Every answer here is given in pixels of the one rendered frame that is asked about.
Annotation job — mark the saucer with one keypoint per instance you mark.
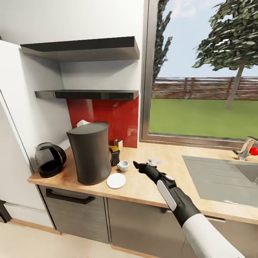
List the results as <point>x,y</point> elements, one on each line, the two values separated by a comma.
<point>116,180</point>

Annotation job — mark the coffee cup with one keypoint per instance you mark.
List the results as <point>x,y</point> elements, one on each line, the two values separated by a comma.
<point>123,165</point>

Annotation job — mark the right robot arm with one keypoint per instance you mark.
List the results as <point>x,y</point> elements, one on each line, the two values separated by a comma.
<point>206,241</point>

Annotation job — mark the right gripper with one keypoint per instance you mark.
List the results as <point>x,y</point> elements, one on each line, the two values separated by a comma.
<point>144,168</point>

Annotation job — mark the fixed window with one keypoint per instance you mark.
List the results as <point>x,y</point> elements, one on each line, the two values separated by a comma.
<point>199,74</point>

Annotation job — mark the dishwasher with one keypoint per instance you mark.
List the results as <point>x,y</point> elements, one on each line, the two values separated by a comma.
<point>76,213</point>

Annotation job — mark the paper coffee filter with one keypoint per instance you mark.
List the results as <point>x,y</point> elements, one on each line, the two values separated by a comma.
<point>82,122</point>

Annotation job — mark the bottle of coffee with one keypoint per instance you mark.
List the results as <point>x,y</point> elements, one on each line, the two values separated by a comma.
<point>114,150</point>

